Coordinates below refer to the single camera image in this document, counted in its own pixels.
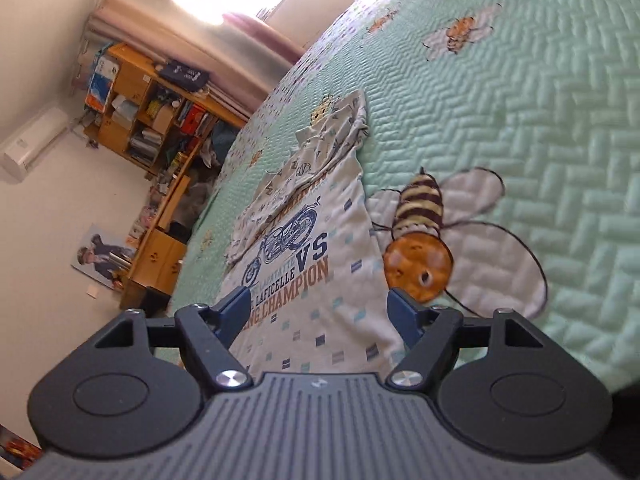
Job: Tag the dark blue hanging bag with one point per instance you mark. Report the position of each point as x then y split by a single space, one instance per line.
183 76

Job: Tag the wooden bookshelf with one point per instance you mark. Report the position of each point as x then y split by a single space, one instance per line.
144 118

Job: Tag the white air conditioner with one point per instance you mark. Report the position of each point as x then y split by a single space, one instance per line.
22 151

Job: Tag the portrait poster on wall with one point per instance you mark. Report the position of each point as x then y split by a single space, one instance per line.
103 257

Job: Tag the pink curtain left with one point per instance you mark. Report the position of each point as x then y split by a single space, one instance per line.
245 57

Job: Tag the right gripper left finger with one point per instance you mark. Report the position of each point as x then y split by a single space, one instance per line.
207 335

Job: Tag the green quilted bee bedspread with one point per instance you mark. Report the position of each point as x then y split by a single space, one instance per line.
543 92

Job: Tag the white letter-print shirt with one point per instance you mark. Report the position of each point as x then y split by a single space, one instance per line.
307 251

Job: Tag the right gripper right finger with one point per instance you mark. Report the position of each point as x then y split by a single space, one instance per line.
429 335

